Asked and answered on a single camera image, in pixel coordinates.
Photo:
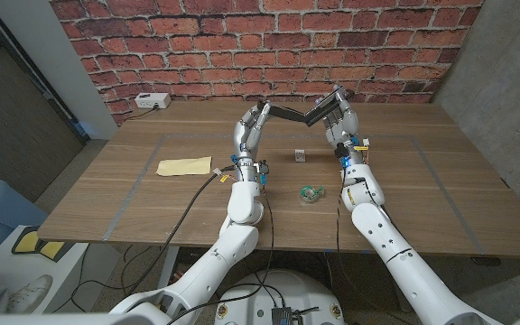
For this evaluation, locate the red brick print backdrop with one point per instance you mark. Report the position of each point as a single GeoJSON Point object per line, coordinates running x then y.
{"type": "Point", "coordinates": [174, 49]}

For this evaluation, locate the white matchbox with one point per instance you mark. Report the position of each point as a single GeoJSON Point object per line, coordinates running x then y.
{"type": "Point", "coordinates": [300, 155]}

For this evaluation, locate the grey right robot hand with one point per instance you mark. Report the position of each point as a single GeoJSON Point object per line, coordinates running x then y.
{"type": "Point", "coordinates": [343, 128]}

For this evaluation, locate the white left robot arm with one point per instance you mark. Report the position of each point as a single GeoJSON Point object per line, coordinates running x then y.
{"type": "Point", "coordinates": [215, 262]}

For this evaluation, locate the black module on torso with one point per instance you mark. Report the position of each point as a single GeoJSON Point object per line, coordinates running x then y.
{"type": "Point", "coordinates": [282, 317]}

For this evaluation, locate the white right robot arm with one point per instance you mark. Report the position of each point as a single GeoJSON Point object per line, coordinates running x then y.
{"type": "Point", "coordinates": [391, 253]}

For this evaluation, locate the dark brown door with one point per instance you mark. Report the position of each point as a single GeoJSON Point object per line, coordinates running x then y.
{"type": "Point", "coordinates": [7, 126]}

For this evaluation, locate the yellow paper label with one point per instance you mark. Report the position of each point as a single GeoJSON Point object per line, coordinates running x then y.
{"type": "Point", "coordinates": [185, 166]}

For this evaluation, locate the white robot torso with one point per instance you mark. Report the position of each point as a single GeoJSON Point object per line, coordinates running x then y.
{"type": "Point", "coordinates": [278, 293]}

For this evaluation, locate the white base with yellow pads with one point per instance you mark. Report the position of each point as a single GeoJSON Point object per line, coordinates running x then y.
{"type": "Point", "coordinates": [2, 262]}

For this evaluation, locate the white sneaker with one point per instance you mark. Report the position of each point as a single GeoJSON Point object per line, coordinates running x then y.
{"type": "Point", "coordinates": [30, 293]}

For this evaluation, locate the white power strip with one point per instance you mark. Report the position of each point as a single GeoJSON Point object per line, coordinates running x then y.
{"type": "Point", "coordinates": [152, 100]}

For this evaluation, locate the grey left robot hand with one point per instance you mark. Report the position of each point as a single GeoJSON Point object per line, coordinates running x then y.
{"type": "Point", "coordinates": [248, 135]}

